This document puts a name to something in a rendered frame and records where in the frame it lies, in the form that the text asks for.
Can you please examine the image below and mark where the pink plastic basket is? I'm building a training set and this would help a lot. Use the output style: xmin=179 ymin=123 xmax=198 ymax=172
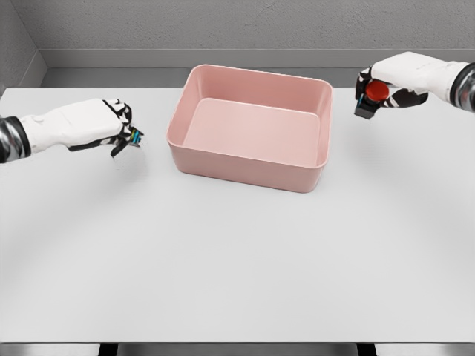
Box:
xmin=166 ymin=63 xmax=334 ymax=194

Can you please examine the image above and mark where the small blue-green industrial switch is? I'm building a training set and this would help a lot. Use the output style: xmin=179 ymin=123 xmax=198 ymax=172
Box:
xmin=128 ymin=128 xmax=145 ymax=148

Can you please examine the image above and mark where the red button industrial switch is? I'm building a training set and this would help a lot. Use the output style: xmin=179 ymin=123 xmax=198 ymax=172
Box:
xmin=353 ymin=80 xmax=390 ymax=120

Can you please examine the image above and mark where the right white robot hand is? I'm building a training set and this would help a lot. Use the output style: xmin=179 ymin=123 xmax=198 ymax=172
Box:
xmin=355 ymin=51 xmax=429 ymax=109

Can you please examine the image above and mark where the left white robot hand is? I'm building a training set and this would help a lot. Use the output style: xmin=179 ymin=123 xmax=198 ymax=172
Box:
xmin=55 ymin=98 xmax=139 ymax=158

